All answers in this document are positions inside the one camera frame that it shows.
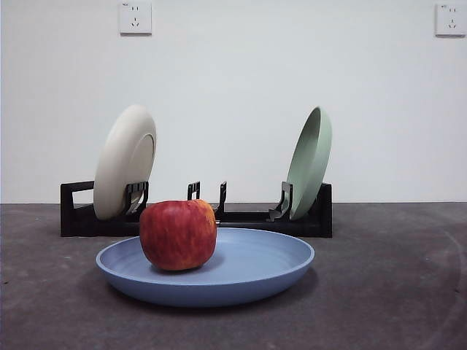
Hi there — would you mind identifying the red apple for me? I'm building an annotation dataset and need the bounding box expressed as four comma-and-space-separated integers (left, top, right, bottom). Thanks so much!
139, 198, 218, 272

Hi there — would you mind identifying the blue plate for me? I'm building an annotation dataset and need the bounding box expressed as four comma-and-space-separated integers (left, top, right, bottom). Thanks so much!
95, 227, 316, 308

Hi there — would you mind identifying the pale green plate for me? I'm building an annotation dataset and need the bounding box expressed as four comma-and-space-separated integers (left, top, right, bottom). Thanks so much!
285, 106, 334, 221

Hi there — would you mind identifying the cream white plate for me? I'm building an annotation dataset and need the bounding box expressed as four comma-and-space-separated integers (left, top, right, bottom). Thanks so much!
93, 104, 158, 221

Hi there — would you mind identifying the black plate rack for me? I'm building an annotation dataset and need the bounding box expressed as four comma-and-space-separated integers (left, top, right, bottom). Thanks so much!
59, 179, 333, 239

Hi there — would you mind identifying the white wall socket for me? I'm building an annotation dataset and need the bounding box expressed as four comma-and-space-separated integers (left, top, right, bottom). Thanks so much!
433, 3, 467, 38
119, 1, 153, 36

